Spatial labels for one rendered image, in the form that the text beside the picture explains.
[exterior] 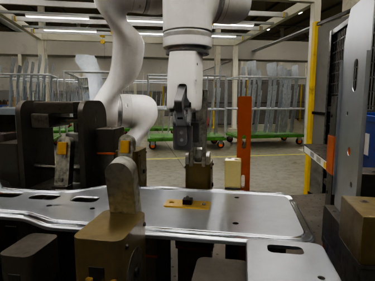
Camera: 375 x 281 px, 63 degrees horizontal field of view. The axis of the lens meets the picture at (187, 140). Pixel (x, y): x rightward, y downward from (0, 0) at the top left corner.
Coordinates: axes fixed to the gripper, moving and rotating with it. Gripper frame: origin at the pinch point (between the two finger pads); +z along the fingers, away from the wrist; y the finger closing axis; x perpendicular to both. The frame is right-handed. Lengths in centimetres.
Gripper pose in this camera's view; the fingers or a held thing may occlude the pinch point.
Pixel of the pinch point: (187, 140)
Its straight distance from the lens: 55.3
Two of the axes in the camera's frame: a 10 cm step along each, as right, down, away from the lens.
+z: 0.0, 9.9, 1.3
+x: 9.9, 0.2, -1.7
